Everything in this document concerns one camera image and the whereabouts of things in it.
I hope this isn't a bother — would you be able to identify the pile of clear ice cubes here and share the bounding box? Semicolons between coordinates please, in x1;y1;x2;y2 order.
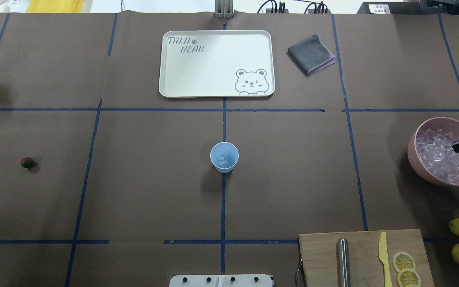
416;128;459;185

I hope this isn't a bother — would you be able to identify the light blue paper cup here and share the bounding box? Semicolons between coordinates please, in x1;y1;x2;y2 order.
210;142;240;174

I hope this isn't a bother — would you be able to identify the pink bowl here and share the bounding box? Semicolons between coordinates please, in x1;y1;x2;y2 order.
407;117;459;187

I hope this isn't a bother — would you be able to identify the yellow plastic knife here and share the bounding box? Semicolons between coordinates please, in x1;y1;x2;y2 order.
378;231;393;287

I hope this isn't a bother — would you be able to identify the black box with label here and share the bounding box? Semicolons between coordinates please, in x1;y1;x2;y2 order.
357;0;444;15

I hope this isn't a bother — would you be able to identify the folded grey purple cloth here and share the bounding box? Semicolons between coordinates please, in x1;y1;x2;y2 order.
287;34;335;76

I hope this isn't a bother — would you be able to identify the bamboo cutting board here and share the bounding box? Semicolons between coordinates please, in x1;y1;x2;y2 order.
298;229;435;287

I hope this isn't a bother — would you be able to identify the white bear serving tray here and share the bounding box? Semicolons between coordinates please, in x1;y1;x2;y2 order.
158;30;276;98

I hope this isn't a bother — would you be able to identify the red strawberry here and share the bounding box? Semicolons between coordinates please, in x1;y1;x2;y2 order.
20;157;35;169

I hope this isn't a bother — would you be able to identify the yellow cloth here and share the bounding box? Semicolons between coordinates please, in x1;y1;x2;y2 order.
26;0;84;13

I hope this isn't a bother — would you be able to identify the black cable connector block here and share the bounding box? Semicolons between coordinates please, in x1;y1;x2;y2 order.
304;1;329;14
257;0;288;14

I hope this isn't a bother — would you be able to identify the aluminium frame post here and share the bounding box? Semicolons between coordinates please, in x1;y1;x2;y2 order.
214;0;234;19

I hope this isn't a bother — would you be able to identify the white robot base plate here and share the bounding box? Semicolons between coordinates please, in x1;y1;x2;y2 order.
169;274;275;287

